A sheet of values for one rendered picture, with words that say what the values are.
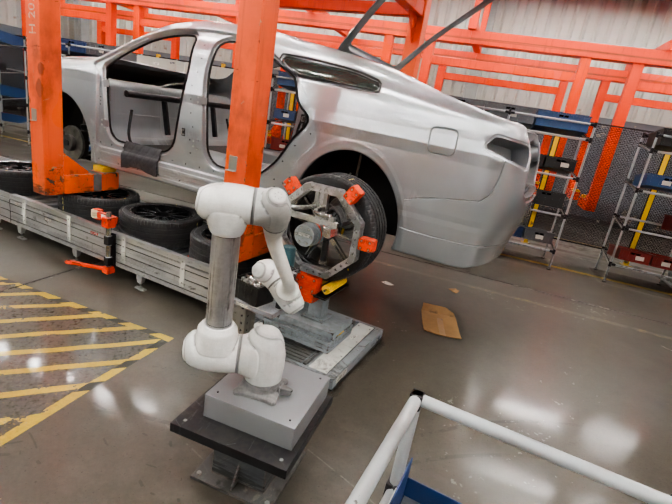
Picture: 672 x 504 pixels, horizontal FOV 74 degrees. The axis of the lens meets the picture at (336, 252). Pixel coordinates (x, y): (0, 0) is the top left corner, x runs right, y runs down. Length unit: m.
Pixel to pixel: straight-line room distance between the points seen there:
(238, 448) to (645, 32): 11.73
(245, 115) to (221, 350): 1.47
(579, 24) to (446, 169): 9.66
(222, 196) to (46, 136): 2.81
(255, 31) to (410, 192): 1.28
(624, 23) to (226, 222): 11.43
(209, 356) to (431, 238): 1.59
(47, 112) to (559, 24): 10.51
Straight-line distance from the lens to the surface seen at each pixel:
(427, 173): 2.79
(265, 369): 1.80
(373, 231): 2.56
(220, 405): 1.89
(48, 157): 4.24
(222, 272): 1.64
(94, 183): 4.50
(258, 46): 2.72
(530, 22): 12.14
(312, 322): 2.91
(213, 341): 1.75
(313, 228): 2.48
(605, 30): 12.25
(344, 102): 3.00
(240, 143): 2.76
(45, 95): 4.18
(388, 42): 8.96
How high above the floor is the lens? 1.53
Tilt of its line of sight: 17 degrees down
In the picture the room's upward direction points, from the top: 10 degrees clockwise
